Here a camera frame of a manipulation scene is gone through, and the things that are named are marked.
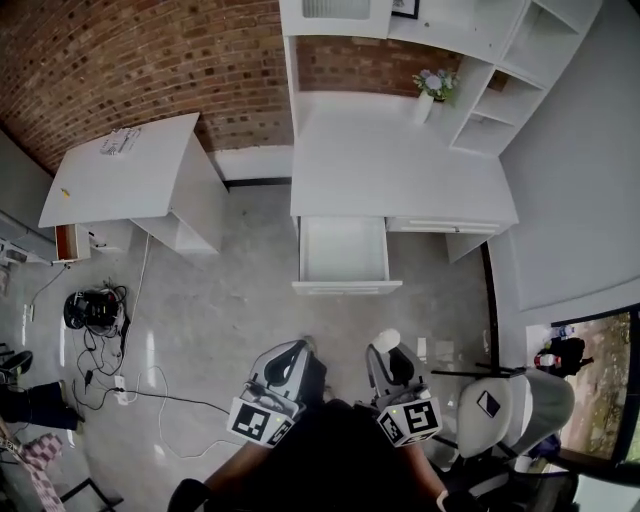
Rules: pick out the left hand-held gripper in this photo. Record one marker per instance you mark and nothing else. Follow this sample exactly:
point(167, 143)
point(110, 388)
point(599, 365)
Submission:
point(250, 420)

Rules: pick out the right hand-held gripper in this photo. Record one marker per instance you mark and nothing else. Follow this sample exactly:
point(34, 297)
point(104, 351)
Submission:
point(417, 420)

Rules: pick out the white drawer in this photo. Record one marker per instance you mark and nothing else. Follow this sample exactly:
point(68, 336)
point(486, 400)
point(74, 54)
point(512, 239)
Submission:
point(345, 250)
point(442, 225)

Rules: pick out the person's left forearm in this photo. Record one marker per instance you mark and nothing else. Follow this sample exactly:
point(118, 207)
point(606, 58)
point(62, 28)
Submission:
point(235, 467)

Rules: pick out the person's right forearm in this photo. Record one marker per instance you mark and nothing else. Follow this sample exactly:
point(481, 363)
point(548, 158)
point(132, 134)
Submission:
point(425, 465)

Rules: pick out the white closed drawer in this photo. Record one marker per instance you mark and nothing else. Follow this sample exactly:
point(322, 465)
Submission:
point(442, 225)

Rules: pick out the orange-lined small drawer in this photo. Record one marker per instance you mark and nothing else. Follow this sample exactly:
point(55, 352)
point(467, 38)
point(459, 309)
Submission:
point(67, 240)

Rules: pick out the white chair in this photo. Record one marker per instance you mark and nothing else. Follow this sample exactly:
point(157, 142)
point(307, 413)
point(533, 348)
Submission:
point(485, 430)

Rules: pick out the person's black shirt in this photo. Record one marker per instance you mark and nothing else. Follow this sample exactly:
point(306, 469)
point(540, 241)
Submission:
point(330, 460)

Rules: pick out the red-labelled bottle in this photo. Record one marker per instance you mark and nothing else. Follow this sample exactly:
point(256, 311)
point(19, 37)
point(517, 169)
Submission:
point(546, 360)

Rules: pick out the white power strip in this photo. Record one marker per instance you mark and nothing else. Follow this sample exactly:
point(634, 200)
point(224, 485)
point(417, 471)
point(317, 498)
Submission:
point(121, 392)

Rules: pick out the black bag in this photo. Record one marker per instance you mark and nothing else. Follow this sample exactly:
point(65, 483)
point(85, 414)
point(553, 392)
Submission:
point(570, 355)

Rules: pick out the black-framed window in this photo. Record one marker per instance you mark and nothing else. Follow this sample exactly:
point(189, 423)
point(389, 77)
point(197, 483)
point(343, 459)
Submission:
point(600, 380)

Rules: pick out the white desk with shelf unit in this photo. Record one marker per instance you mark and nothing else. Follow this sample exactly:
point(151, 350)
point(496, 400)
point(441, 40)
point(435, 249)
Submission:
point(390, 165)

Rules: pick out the small white desk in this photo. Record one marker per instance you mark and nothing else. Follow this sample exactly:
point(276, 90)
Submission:
point(125, 180)

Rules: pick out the dark blue garment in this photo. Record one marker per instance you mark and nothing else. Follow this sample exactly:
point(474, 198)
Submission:
point(40, 407)

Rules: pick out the white vase with flowers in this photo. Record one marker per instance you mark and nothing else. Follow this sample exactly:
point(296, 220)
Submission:
point(425, 105)

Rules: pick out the pink checked cloth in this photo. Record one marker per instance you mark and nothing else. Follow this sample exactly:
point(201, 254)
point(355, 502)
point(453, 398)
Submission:
point(42, 465)

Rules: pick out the printed paper sheet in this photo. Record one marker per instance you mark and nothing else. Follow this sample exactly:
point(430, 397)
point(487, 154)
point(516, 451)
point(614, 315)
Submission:
point(119, 142)

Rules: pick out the black table frame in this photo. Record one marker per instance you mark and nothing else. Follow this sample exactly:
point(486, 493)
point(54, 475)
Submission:
point(480, 372)

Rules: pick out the black metal frame stand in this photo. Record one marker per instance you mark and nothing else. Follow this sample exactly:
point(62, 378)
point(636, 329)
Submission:
point(92, 492)

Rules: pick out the black picture frame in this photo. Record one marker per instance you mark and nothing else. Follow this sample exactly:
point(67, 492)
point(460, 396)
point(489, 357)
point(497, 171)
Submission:
point(405, 9)

